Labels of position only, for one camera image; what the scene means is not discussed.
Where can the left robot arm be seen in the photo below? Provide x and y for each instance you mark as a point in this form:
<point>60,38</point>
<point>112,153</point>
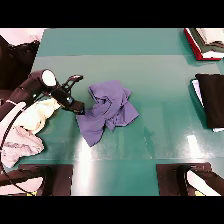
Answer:
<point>30,85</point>

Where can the dark green garment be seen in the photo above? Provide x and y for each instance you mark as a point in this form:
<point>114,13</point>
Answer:
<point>200,41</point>

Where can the red garment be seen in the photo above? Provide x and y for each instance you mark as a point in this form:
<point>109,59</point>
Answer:
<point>193,46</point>

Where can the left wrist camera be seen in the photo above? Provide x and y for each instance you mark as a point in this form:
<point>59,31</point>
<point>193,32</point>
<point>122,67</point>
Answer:
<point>71,81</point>

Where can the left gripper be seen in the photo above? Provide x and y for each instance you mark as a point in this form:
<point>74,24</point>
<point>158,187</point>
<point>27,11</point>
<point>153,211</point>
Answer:
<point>68,101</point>

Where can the black garment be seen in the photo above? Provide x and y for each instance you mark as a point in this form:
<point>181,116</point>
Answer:
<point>213,100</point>
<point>20,63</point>

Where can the pale pink garment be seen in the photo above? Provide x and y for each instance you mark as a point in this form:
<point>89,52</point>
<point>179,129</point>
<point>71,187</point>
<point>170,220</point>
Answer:
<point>20,145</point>

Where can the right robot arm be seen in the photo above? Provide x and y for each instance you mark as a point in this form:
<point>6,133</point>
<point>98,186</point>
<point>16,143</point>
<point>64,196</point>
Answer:
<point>203,180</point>

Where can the purple T-shirt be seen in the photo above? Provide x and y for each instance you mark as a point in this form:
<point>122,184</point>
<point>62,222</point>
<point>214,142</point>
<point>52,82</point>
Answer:
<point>110,110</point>

